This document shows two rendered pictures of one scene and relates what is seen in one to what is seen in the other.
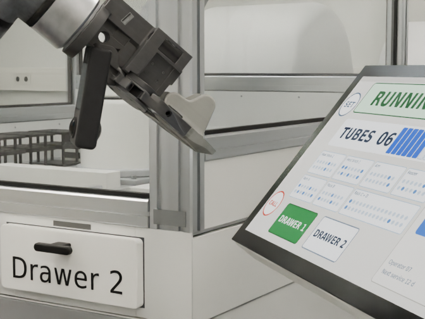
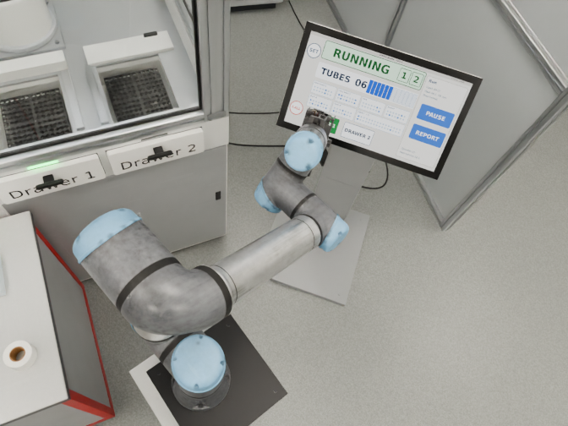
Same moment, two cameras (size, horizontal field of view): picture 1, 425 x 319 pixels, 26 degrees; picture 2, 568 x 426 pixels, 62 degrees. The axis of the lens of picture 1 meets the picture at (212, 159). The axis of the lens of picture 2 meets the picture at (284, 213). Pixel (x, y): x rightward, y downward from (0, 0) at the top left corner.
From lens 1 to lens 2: 1.44 m
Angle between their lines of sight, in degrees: 74
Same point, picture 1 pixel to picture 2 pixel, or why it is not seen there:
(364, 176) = (359, 103)
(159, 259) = (210, 130)
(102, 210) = (172, 124)
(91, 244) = (174, 141)
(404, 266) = (410, 150)
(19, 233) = (123, 154)
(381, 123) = (351, 72)
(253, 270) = not seen: hidden behind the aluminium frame
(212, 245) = not seen: hidden behind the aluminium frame
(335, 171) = (335, 95)
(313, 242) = (346, 134)
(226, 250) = not seen: hidden behind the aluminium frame
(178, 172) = (221, 98)
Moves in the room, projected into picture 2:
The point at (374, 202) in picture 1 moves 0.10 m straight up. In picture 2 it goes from (374, 118) to (385, 95)
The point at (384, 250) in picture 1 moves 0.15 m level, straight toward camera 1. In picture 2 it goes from (395, 143) to (434, 176)
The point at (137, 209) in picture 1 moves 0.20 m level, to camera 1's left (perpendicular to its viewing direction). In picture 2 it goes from (198, 118) to (150, 161)
